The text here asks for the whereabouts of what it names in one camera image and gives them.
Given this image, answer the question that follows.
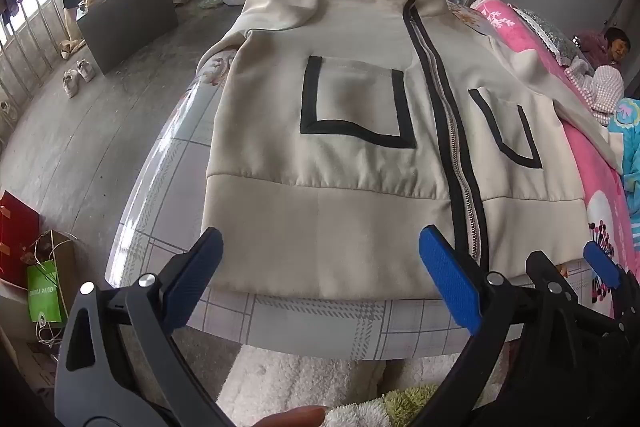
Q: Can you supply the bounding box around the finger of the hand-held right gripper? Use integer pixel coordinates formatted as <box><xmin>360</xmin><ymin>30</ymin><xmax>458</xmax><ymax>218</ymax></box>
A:
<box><xmin>525</xmin><ymin>251</ymin><xmax>568</xmax><ymax>285</ymax></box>
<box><xmin>584</xmin><ymin>241</ymin><xmax>640</xmax><ymax>328</ymax></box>

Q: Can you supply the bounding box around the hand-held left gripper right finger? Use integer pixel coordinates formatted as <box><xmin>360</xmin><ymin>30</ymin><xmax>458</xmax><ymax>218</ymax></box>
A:
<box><xmin>419</xmin><ymin>224</ymin><xmax>588</xmax><ymax>427</ymax></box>

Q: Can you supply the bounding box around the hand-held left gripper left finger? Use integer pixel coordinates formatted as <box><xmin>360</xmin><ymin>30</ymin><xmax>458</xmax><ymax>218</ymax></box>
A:
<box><xmin>54</xmin><ymin>227</ymin><xmax>223</xmax><ymax>427</ymax></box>

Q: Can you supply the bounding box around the beige zip jacket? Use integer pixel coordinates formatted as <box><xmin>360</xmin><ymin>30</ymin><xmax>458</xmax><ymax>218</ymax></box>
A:
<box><xmin>200</xmin><ymin>0</ymin><xmax>623</xmax><ymax>300</ymax></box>

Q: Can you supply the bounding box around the person's left hand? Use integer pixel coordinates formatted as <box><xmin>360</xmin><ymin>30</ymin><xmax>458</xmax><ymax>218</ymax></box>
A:
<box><xmin>260</xmin><ymin>405</ymin><xmax>328</xmax><ymax>427</ymax></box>

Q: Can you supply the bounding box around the table with checked plastic cover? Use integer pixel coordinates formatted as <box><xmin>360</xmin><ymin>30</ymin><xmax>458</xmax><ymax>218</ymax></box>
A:
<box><xmin>116</xmin><ymin>0</ymin><xmax>588</xmax><ymax>363</ymax></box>

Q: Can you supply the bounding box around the pink floral blanket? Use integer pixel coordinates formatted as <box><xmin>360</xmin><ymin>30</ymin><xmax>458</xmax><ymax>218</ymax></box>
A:
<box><xmin>470</xmin><ymin>0</ymin><xmax>640</xmax><ymax>323</ymax></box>

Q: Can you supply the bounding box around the white and green fleece robe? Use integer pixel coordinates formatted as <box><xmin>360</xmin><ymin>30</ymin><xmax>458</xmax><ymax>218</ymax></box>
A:
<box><xmin>215</xmin><ymin>344</ymin><xmax>481</xmax><ymax>427</ymax></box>

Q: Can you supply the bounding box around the green paper bag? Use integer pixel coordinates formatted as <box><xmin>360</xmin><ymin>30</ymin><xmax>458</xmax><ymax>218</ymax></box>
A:
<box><xmin>26</xmin><ymin>259</ymin><xmax>68</xmax><ymax>325</ymax></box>

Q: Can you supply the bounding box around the red paper bag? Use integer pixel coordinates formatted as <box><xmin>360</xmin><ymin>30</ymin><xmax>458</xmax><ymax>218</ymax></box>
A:
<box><xmin>0</xmin><ymin>191</ymin><xmax>41</xmax><ymax>288</ymax></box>

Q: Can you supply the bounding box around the purple cloth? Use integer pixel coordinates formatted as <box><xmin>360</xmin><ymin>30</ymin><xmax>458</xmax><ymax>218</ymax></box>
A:
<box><xmin>575</xmin><ymin>32</ymin><xmax>608</xmax><ymax>64</ymax></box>

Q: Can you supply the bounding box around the grey lace-edged pillow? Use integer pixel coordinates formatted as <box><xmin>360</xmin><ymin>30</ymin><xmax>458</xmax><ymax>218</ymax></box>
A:
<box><xmin>510</xmin><ymin>7</ymin><xmax>586</xmax><ymax>62</ymax></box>

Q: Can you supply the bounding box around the dark grey cabinet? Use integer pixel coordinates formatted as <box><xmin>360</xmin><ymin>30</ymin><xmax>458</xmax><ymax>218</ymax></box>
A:
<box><xmin>76</xmin><ymin>0</ymin><xmax>180</xmax><ymax>75</ymax></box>

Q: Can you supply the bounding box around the pair of beige slippers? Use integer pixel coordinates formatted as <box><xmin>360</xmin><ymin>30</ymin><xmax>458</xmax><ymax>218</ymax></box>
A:
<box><xmin>59</xmin><ymin>38</ymin><xmax>86</xmax><ymax>60</ymax></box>

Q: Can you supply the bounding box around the metal window railing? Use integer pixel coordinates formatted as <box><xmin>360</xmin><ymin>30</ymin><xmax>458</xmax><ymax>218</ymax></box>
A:
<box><xmin>0</xmin><ymin>0</ymin><xmax>126</xmax><ymax>142</ymax></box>

